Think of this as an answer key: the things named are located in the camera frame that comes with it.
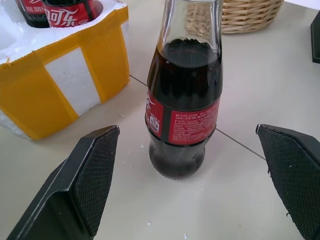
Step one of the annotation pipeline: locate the glass cola bottle red label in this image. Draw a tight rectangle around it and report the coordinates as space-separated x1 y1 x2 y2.
41 0 105 29
144 0 224 181
14 0 51 29

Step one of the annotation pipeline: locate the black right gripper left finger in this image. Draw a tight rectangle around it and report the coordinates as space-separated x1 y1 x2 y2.
6 125 120 240

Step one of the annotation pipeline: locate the woven wicker basket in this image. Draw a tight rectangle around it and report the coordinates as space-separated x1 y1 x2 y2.
221 0 285 35

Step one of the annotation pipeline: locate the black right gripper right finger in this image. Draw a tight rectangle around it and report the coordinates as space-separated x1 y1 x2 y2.
255 123 320 240

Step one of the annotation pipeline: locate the black object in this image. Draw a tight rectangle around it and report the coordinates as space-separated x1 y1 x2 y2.
310 13 320 63

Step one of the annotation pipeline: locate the yellow white foam crate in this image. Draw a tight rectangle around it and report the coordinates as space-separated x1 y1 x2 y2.
0 0 132 140

